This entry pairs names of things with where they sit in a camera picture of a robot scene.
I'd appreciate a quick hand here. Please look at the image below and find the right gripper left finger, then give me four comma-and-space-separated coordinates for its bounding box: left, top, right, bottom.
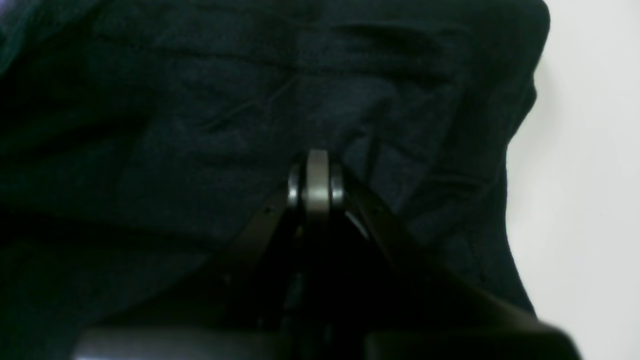
102, 165, 301, 330

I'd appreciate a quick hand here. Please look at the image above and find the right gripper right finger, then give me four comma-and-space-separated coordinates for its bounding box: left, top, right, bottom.
330, 163, 581, 360

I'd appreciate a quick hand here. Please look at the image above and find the black T-shirt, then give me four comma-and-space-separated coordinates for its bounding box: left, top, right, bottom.
0, 0, 550, 360

